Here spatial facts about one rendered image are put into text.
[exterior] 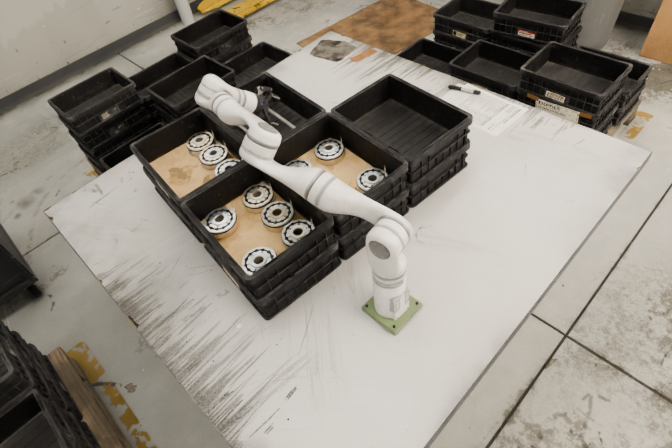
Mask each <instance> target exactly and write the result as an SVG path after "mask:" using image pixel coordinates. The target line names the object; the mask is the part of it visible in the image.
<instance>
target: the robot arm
mask: <svg viewBox="0 0 672 448"><path fill-rule="evenodd" d="M256 90H258V94H255V93H252V92H249V91H246V90H241V89H238V88H234V87H232V86H230V85H228V84H227V83H225V82H224V81H223V80H222V79H221V78H219V77H218V76H216V75H214V74H207V75H205V76H204V77H203V79H202V81H201V83H200V85H199V87H198V89H197V91H196V94H195V101H196V103H197V104H198V105H199V106H201V107H203V108H206V109H209V110H211V111H212V112H214V113H215V114H216V115H217V116H218V117H219V119H220V120H221V121H223V122H224V123H226V124H228V125H234V126H235V125H248V126H249V129H248V131H247V133H246V135H245V137H244V140H243V142H242V144H241V147H240V149H239V155H240V156H241V158H242V159H243V160H245V161H246V162H247V163H249V164H250V165H252V166H254V167H255V168H257V169H259V170H260V171H262V172H264V173H266V174H268V175H269V176H271V177H273V178H275V179H276V180H278V181H280V182H281V183H283V184H284V185H286V186H287V187H289V188H290V189H292V190H293V191H295V192H296V193H298V194H299V195H300V196H302V197H303V198H304V199H306V200H307V201H309V202H310V203H312V204H313V205H314V206H316V207H317V208H319V209H321V210H323V211H325V212H329V213H335V214H345V215H353V216H357V217H360V218H363V219H365V220H367V221H369V222H370V223H372V224H374V227H373V228H372V229H371V230H370V231H369V233H368V234H367V236H366V250H367V257H368V261H369V264H370V265H371V267H372V280H373V296H374V307H375V310H376V312H377V313H378V314H379V315H380V316H382V317H385V318H390V319H393V320H394V321H396V320H397V319H398V318H399V317H400V316H401V315H402V314H403V313H404V312H405V311H406V310H407V309H409V293H410V288H409V287H408V286H407V260H406V257H405V256H404V254H403V253H402V251H403V249H404V248H405V247H406V245H407V244H408V242H409V241H410V239H411V238H412V236H413V233H414V231H413V227H412V226H411V224H410V223H409V222H408V221H407V220H406V219H405V218H404V217H402V216H401V215H400V214H398V213H396V212H394V211H393V210H391V209H389V208H387V207H385V206H383V205H381V204H379V203H377V202H375V201H373V200H372V199H370V198H368V197H366V196H364V195H363V194H361V193H360V192H358V191H356V190H355V189H353V188H352V187H350V186H348V185H347V184H345V183H344V182H343V181H341V180H340V179H338V178H337V177H335V176H334V175H332V174H331V173H329V172H328V171H326V170H324V169H322V168H320V167H288V166H284V165H281V164H279V163H277V162H276V161H274V160H273V158H274V156H275V154H276V152H277V149H278V147H279V145H280V143H281V135H280V133H279V132H278V131H277V130H276V129H275V128H274V127H277V125H279V123H276V122H271V120H270V116H269V115H268V107H269V104H268V101H269V100H270V99H273V100H280V98H279V97H278V95H275V94H273V93H272V88H271V87H264V86H259V87H256ZM264 91H265V92H267V94H266V95H265V96H263V95H262V93H263V92H264ZM264 116H266V117H264ZM267 121H268V122H267Z"/></svg>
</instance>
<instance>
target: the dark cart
mask: <svg viewBox="0 0 672 448"><path fill-rule="evenodd" d="M36 281H38V278H37V277H36V275H35V274H34V272H33V271H32V269H31V268H30V266H29V265H28V263H27V262H26V260H25V259H24V257H23V256H22V254H21V253H20V251H19V250H18V248H17V247H16V245H15V244H14V242H13V241H12V239H11V238H10V236H9V235H8V233H7V232H6V230H5V229H4V228H3V226H2V225H1V223H0V306H2V305H3V304H4V303H6V302H7V301H9V300H10V299H12V298H13V297H15V296H16V295H18V294H19V293H20V292H22V291H23V290H25V289H27V290H28V292H30V293H31V294H33V295H35V296H36V297H38V296H39V295H41V294H42V292H41V291H40V290H39V288H38V287H37V285H36V284H33V283H35V282H36Z"/></svg>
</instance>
